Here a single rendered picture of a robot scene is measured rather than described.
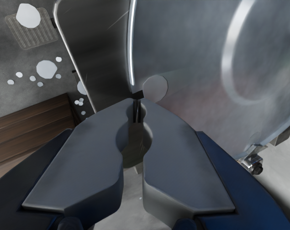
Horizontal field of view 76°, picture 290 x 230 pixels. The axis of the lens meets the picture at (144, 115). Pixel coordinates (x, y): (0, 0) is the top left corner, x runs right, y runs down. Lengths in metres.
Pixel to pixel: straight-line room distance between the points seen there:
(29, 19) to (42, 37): 0.49
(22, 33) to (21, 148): 0.37
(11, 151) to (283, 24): 0.74
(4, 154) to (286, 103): 0.75
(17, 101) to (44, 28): 0.39
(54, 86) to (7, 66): 0.18
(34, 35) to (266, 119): 0.68
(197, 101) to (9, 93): 0.89
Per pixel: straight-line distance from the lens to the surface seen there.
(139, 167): 0.41
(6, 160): 0.74
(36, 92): 0.97
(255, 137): 0.28
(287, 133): 0.44
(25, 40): 0.75
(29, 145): 0.73
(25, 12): 0.25
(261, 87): 0.22
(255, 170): 0.31
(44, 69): 0.26
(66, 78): 0.95
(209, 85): 0.17
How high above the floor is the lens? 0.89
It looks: 50 degrees down
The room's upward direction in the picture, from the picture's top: 139 degrees clockwise
